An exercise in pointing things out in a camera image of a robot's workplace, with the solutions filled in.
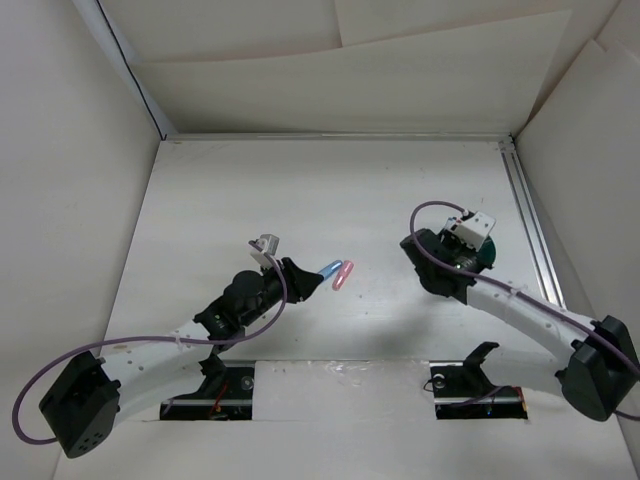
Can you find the left base rail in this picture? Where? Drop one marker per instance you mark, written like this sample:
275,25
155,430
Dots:
231,398

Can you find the pink correction tape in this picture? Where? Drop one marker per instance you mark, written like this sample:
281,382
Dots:
342,275

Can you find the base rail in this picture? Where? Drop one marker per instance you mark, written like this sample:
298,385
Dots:
231,398
464,393

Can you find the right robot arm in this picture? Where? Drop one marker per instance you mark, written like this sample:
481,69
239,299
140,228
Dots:
592,364

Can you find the right base rail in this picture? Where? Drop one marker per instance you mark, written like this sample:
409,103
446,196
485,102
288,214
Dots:
464,393

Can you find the aluminium side rail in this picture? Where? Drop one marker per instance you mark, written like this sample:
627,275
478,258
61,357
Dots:
546,275

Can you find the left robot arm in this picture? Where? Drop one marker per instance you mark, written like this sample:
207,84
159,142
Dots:
92,395

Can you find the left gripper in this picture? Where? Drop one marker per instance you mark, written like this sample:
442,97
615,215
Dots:
304,279

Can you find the blue correction tape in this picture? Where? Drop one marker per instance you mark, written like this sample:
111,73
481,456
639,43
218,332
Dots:
330,269

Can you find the teal round organizer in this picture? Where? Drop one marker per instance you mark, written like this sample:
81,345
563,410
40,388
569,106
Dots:
487,253

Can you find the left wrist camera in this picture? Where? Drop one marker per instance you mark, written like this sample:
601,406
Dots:
262,248

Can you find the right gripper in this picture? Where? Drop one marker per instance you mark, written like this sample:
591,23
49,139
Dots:
449,239

